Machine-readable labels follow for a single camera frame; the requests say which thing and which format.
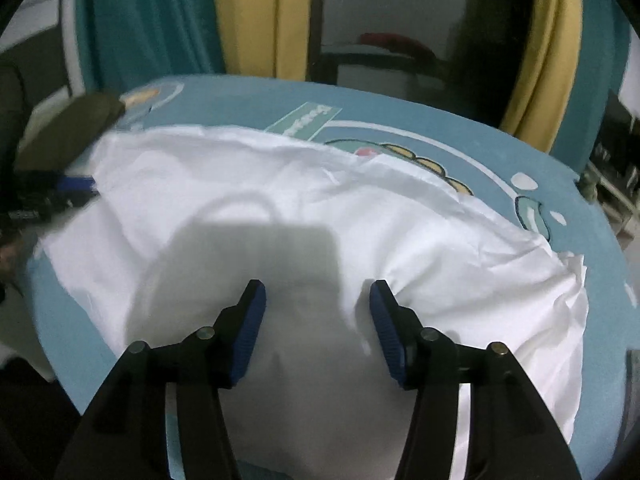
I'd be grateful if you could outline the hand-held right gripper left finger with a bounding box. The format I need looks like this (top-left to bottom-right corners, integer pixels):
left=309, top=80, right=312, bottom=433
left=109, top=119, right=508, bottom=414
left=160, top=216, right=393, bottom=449
left=52, top=279, right=267, bottom=480

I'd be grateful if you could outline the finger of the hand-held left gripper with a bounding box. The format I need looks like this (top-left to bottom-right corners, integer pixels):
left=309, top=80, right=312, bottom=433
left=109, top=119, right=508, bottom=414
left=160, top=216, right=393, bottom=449
left=50, top=174, right=102, bottom=197

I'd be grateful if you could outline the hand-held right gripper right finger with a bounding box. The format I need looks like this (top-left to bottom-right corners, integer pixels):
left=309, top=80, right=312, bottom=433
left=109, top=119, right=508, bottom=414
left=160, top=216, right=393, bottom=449
left=368, top=279, right=583, bottom=480

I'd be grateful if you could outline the white hooded jacket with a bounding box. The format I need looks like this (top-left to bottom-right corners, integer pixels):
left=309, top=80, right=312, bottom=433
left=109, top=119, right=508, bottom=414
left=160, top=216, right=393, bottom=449
left=37, top=125, right=592, bottom=480

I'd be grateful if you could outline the olive green cloth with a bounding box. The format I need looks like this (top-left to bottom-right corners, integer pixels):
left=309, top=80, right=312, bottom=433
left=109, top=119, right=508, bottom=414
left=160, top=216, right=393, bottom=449
left=0, top=62, right=127, bottom=173

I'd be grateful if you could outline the teal curtain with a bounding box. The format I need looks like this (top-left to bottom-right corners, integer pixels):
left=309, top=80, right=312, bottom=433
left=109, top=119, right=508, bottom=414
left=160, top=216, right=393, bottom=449
left=550, top=0, right=633, bottom=177
left=75, top=0, right=227, bottom=92

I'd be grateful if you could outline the yellow curtain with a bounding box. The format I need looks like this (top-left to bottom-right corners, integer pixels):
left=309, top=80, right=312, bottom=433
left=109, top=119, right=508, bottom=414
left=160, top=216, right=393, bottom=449
left=499, top=0, right=585, bottom=155
left=212, top=0, right=315, bottom=82

